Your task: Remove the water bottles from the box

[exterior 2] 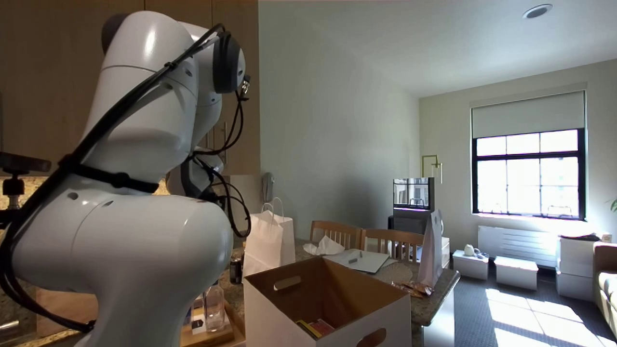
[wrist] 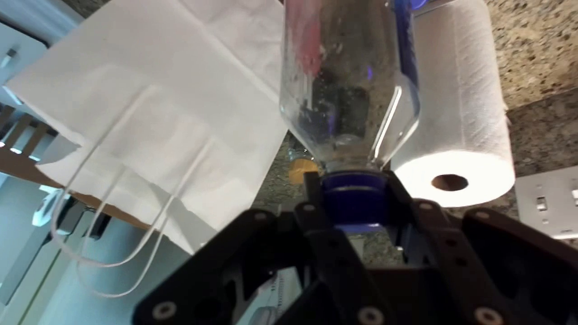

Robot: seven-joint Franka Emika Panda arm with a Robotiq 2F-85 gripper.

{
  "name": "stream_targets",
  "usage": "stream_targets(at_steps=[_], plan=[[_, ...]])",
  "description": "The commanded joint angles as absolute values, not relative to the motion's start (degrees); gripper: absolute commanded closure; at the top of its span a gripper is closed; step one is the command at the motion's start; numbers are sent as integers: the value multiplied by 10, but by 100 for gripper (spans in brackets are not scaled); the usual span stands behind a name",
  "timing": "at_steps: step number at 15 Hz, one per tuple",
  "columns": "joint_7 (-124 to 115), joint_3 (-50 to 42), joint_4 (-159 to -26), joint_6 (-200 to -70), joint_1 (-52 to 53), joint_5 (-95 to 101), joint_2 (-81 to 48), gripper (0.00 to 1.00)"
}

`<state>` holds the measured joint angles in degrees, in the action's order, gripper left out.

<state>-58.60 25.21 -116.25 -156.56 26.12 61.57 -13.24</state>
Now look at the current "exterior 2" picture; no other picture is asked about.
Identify open cardboard box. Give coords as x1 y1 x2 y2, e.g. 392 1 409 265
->
243 256 413 347

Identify white storage box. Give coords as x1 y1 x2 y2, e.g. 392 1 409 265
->
492 254 540 291
452 246 492 281

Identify wooden slatted chair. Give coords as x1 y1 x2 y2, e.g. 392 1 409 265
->
359 227 429 265
309 219 363 250

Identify crumpled white tissue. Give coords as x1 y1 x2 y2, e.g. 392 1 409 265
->
301 233 348 258

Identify grey notebook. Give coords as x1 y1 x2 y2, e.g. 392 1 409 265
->
334 248 392 275

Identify black tank stand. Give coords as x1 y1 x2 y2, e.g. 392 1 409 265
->
386 210 434 237

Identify white printed shopping bag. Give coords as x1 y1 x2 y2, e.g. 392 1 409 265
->
415 210 448 289

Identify yellow red packet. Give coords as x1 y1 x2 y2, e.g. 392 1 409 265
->
296 316 338 341

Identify white radiator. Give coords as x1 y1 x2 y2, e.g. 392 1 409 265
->
477 223 564 267

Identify black framed window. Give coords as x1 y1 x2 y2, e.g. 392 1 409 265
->
471 125 589 221

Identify white roller blind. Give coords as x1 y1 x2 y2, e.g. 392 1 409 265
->
469 88 589 140

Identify round ceiling light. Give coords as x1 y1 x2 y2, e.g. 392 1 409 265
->
521 1 554 21

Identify white drawer unit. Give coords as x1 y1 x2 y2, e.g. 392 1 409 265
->
556 233 604 302

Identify brown sofa white cushions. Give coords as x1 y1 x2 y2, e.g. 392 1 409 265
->
592 240 617 319

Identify white wall phone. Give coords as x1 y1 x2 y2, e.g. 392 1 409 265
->
259 171 276 206

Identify white paper bag with handles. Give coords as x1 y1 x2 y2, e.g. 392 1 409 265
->
242 198 299 275

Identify yellow metal lamp frame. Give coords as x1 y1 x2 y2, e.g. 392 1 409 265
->
421 152 448 186

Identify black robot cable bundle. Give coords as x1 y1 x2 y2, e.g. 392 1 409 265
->
0 23 255 335

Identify wall cabinet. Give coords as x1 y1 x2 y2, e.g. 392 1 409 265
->
0 0 263 179

